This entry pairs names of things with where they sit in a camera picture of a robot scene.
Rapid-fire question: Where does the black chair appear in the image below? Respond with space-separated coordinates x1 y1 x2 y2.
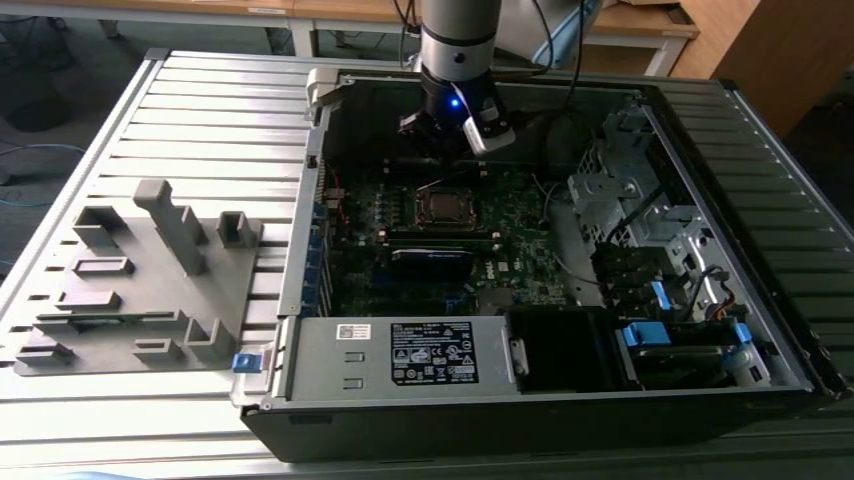
0 13 76 134

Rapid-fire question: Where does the wooden desk white frame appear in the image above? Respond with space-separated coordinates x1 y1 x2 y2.
292 0 700 77

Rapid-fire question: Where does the silver power supply unit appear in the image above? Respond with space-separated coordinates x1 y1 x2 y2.
284 314 520 402

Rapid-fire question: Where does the wooden cabinet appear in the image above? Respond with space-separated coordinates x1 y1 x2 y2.
670 0 854 139

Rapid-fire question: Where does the green motherboard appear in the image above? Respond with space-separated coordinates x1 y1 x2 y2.
317 162 592 319

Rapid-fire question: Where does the CPU socket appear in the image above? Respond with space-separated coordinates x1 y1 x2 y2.
411 187 485 232

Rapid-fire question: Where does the pale blue teach pendant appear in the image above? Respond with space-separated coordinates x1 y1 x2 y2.
532 0 606 69

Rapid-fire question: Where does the blue floor cable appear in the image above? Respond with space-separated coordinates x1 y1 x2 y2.
0 142 88 207

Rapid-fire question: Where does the metal socket cover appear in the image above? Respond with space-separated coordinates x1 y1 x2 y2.
413 188 480 230

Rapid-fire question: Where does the grey parts rack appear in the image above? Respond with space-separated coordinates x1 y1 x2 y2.
10 178 267 377

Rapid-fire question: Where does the metal drive cage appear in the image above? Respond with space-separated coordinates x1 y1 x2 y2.
564 107 708 241

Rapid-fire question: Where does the grey case handle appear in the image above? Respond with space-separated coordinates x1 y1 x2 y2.
303 67 343 122

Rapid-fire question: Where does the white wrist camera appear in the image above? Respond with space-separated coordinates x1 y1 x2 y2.
460 106 520 157

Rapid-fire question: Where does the black graphics card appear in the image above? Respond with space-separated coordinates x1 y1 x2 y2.
388 246 476 296

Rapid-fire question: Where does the chipset heatsink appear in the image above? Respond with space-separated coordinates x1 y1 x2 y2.
473 286 516 310

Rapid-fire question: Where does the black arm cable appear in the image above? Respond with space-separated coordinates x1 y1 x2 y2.
530 0 556 76
526 0 588 126

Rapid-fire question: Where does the black hard disk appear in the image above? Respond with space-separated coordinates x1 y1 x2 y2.
626 343 732 390

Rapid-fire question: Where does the coloured wire bundle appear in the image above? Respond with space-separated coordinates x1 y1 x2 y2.
706 294 748 324

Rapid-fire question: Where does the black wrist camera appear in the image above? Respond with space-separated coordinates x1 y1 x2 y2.
396 112 436 140

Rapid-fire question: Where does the blue disk carrier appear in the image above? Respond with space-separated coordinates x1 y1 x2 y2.
616 319 674 347

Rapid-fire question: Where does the black open PC case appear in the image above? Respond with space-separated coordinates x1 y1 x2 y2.
237 67 854 464

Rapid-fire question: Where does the black looped case cable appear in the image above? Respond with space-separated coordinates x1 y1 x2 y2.
538 106 599 179

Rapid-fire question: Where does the RAM stick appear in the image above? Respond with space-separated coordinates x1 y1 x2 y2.
384 227 499 247

